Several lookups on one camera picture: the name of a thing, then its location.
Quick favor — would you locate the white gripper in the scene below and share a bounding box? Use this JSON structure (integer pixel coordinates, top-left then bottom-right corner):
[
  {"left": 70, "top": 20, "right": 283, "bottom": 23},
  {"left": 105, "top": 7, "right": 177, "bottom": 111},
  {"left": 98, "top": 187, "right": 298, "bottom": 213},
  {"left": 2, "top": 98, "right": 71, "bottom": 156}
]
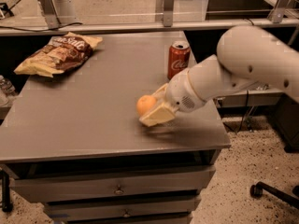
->
[{"left": 139, "top": 69, "right": 206, "bottom": 127}]

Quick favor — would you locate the orange fruit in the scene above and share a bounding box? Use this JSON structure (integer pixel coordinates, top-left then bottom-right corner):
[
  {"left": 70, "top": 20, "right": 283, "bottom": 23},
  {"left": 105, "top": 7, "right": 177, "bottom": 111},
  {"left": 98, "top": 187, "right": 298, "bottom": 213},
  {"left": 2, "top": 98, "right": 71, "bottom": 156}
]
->
[{"left": 136, "top": 95, "right": 157, "bottom": 116}]

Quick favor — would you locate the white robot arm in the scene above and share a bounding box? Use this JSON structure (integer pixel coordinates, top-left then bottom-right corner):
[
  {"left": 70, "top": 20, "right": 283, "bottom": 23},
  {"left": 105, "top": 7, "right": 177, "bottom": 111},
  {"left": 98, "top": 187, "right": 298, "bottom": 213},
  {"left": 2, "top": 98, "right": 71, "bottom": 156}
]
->
[{"left": 139, "top": 25, "right": 299, "bottom": 127}]

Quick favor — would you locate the brown chip bag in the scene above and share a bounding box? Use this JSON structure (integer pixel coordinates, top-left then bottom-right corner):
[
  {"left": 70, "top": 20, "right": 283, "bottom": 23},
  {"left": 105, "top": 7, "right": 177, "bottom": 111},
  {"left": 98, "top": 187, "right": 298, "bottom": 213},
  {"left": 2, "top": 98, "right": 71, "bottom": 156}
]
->
[{"left": 14, "top": 32, "right": 103, "bottom": 77}]

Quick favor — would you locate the red coca-cola can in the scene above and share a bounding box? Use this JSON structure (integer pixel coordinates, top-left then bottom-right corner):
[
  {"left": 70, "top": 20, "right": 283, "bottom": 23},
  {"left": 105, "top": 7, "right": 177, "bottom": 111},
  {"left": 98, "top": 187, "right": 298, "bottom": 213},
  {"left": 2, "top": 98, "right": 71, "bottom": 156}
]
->
[{"left": 167, "top": 40, "right": 191, "bottom": 79}]

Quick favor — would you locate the grey drawer cabinet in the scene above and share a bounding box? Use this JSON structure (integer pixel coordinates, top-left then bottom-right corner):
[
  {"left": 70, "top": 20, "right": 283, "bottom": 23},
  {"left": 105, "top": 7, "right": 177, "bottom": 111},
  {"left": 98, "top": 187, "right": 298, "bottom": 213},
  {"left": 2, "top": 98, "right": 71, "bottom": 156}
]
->
[{"left": 0, "top": 32, "right": 230, "bottom": 224}]

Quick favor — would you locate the top drawer knob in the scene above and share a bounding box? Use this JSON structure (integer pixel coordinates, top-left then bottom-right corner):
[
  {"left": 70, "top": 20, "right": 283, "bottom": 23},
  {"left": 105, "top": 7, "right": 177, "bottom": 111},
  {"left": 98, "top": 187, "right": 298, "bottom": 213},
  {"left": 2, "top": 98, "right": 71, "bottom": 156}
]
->
[{"left": 114, "top": 186, "right": 124, "bottom": 195}]

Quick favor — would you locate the black office chair base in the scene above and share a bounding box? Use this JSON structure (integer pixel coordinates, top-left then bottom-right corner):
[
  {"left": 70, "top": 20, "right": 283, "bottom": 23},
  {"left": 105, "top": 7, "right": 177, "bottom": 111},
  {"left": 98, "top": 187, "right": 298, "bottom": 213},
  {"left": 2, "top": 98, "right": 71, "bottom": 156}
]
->
[{"left": 249, "top": 182, "right": 299, "bottom": 209}]

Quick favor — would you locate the plastic water bottle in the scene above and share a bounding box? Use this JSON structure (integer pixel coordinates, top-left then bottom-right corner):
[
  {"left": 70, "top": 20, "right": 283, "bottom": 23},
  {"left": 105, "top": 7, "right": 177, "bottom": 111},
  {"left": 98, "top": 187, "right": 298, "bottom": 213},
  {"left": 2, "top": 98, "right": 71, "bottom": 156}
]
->
[{"left": 0, "top": 76, "right": 15, "bottom": 95}]

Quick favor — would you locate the hanging black cable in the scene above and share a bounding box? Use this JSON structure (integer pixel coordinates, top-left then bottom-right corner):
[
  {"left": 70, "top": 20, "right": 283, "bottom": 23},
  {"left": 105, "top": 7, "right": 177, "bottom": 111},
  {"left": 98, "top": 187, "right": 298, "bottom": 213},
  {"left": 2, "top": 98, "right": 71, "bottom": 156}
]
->
[{"left": 236, "top": 91, "right": 258, "bottom": 133}]

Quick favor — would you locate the metal bracket middle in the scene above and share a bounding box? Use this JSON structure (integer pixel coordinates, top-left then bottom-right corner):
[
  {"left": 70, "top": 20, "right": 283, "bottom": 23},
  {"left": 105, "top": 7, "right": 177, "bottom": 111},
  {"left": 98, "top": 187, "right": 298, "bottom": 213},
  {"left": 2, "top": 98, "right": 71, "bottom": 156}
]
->
[{"left": 163, "top": 0, "right": 174, "bottom": 27}]

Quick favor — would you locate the metal bracket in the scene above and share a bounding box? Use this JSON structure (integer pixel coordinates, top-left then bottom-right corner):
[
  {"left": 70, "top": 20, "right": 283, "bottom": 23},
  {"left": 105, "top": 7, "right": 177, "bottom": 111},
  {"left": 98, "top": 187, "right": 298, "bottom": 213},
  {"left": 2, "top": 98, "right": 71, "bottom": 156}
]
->
[
  {"left": 38, "top": 0, "right": 60, "bottom": 29},
  {"left": 163, "top": 0, "right": 174, "bottom": 27},
  {"left": 268, "top": 0, "right": 299, "bottom": 23}
]

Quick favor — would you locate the metal bracket left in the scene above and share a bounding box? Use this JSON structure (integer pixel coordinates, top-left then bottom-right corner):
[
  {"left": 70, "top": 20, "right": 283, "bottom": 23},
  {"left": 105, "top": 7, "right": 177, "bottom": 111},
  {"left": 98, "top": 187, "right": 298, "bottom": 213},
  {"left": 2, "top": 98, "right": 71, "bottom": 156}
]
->
[{"left": 38, "top": 0, "right": 60, "bottom": 29}]

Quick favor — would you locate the metal bracket right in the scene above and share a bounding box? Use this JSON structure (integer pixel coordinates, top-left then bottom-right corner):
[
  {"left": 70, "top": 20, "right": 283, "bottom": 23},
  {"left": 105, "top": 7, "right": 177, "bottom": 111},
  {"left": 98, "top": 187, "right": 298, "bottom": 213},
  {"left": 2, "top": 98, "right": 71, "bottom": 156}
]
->
[{"left": 268, "top": 0, "right": 299, "bottom": 23}]

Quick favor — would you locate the black post at left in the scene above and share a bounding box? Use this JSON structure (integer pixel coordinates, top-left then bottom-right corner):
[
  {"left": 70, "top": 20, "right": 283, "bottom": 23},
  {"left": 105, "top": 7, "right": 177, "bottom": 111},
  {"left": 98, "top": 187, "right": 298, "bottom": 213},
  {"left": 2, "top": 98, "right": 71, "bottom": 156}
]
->
[{"left": 0, "top": 170, "right": 13, "bottom": 213}]

